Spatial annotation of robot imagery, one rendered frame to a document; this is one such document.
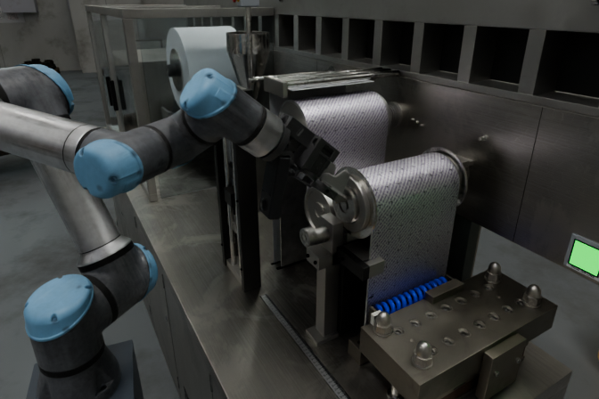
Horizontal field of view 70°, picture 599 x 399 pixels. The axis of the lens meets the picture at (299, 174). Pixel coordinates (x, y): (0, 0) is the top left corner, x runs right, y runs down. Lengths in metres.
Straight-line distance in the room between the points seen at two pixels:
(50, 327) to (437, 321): 0.72
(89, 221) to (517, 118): 0.89
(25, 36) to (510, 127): 11.80
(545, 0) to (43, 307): 1.06
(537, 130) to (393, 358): 0.51
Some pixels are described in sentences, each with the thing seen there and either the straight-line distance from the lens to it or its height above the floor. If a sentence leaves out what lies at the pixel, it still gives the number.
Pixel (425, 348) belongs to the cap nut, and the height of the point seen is 1.07.
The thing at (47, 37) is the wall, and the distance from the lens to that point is 12.21.
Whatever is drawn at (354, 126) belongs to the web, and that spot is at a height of 1.35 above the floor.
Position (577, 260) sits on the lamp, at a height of 1.17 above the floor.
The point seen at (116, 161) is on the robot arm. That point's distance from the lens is 0.58.
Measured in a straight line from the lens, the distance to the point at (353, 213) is 0.83.
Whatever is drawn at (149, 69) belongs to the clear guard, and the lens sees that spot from 1.63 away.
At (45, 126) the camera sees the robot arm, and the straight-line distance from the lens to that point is 0.70.
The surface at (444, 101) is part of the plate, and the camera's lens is 1.08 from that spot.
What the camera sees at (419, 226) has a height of 1.19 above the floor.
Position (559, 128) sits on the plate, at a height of 1.41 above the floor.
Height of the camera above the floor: 1.63
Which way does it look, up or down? 22 degrees down
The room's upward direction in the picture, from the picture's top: straight up
